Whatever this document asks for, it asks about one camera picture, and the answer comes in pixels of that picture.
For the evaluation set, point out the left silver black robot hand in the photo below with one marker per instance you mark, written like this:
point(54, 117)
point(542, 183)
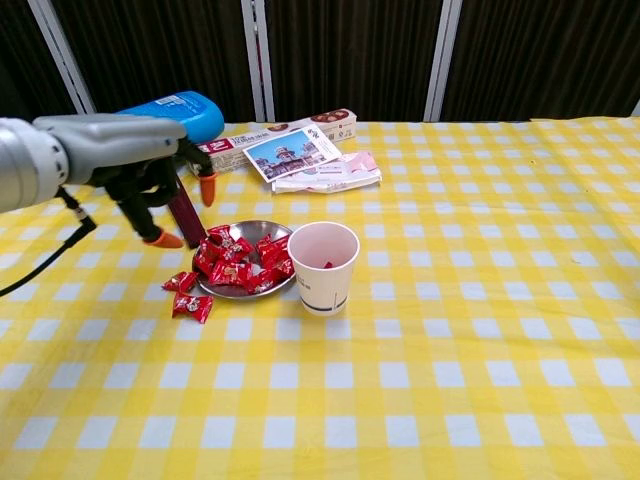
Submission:
point(115, 145)

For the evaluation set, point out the blue pump bottle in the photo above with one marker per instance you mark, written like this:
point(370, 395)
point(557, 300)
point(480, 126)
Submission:
point(200, 117)

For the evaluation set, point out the black ribbed partition panel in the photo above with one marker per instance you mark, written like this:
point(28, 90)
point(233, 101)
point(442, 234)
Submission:
point(350, 50)
point(550, 50)
point(160, 50)
point(25, 60)

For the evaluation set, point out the round steel plate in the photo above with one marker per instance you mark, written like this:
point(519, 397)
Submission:
point(250, 233)

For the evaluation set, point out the building photo postcard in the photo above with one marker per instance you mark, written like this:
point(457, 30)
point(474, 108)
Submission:
point(285, 157)

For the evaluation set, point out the long beige baking paper box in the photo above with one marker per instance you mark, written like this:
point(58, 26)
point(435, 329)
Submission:
point(330, 122)

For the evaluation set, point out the pink white plastic packet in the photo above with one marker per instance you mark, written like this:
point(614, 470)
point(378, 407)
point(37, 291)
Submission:
point(350, 175)

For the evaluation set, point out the white paper cup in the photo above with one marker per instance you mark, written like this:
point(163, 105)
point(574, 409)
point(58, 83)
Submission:
point(322, 285)

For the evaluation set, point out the yellow white checked tablecloth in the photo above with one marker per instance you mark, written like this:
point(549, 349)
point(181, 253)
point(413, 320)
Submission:
point(450, 350)

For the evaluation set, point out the white partition frame post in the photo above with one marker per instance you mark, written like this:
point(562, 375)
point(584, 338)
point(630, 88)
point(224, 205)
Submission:
point(64, 60)
point(265, 60)
point(443, 60)
point(636, 112)

